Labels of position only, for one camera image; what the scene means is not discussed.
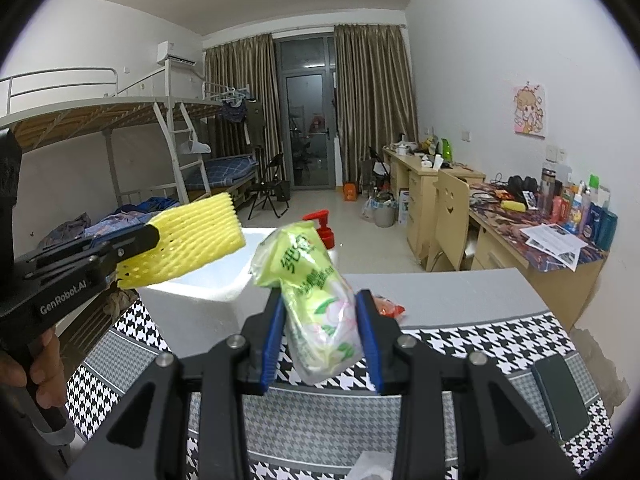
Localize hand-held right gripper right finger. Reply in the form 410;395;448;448
355;289;581;480

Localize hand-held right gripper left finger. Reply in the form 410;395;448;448
65;287;287;480

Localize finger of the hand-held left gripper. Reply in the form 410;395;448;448
22;223;162;282
36;236;114;261

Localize green tissue packet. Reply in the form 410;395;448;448
250;220;365;387

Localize yellow foam fruit net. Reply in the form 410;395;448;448
116;191;247;291

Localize white foam box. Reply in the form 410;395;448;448
137;227;341;346

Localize white face mask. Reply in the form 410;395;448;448
350;451;397;480

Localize person's left hand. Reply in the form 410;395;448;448
0;327;67;408

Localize grey purple clothes pile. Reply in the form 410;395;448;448
40;212;92;247

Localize blue orange striped quilt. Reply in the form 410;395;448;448
85;210;151;238

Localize blue clothes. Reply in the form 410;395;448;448
120;196;180;216

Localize orange snack packet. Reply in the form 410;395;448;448
372;296;407;322

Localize beige cloth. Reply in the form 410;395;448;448
105;290;142;322

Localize houndstooth grey tablecloth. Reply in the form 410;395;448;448
65;267;616;480

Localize white bunk ladder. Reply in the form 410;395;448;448
152;100;213;206

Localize blue plaid bedding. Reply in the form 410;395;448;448
206;155;256;186

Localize white red pump bottle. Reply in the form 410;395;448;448
302;210;342;273

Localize metal bunk bed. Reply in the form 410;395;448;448
165;80;266;211
0;67;211;248

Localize grey bucket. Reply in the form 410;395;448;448
372;200;399;228

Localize black folding chair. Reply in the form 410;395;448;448
248;152;291;221

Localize wooden smiley chair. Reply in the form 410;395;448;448
425;169;473;273

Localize light wooden desk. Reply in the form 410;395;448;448
382;145;486;261

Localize dark hanging garment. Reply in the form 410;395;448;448
220;97;248;123

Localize olive hanging jacket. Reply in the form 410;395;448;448
245;100;265;148

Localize brown curtain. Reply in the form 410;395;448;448
334;24;418;188
202;33;278;186

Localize white air conditioner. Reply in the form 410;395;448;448
157;40;197;67

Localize wooden desk with printed mat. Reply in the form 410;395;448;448
467;182;608;331

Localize black smartphone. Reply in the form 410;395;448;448
531;353;591;443

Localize printed paper sheets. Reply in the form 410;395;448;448
520;222;588;267

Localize glass balcony door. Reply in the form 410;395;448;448
275;34;337;191

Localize black headphones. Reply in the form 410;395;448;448
507;175;537;201

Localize row of toiletry bottles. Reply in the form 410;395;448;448
539;167;618;253

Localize pink cartoon wall poster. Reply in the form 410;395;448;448
513;85;547;138

